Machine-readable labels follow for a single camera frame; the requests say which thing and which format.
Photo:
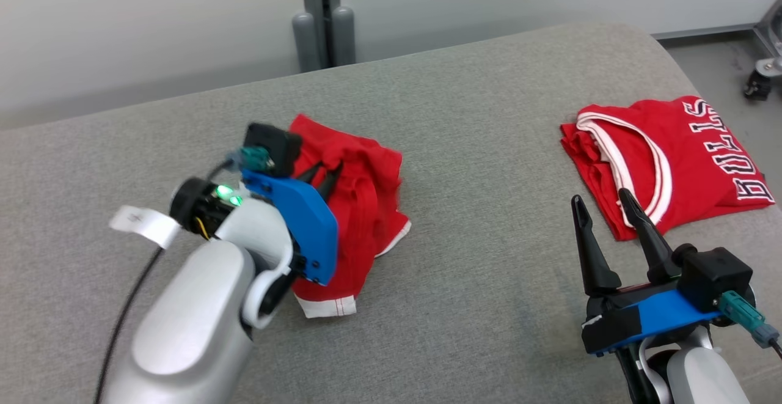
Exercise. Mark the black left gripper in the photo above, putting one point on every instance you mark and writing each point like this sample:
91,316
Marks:
198,205

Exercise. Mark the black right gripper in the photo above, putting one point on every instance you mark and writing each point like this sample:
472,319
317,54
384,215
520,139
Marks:
635,294

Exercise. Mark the red shorts white trim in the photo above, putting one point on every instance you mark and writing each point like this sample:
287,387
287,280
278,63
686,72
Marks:
360,208

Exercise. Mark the red white Bulls jersey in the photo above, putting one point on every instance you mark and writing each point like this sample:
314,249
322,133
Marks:
690,165

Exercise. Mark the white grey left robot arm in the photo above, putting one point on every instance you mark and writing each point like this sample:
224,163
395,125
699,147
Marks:
183,330

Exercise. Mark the black caster wheel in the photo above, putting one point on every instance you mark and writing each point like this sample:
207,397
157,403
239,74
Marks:
757,85

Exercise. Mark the grey metal stand leg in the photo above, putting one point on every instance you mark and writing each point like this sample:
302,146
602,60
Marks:
771,25

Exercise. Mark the blue left camera bracket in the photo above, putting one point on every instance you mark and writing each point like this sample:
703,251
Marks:
305,227

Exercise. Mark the blue camera bracket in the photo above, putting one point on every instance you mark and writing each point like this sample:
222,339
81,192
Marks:
305,227
666,315

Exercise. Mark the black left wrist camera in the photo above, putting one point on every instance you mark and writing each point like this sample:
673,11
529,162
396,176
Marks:
275,147

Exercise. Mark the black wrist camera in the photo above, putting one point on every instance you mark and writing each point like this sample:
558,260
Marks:
275,147
715,279

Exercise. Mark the blue right camera bracket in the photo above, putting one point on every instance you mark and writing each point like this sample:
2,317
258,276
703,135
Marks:
666,315

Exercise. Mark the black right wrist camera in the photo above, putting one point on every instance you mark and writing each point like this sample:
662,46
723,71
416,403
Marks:
715,279

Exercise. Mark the grey metal partition post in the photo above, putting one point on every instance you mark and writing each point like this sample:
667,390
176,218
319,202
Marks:
305,43

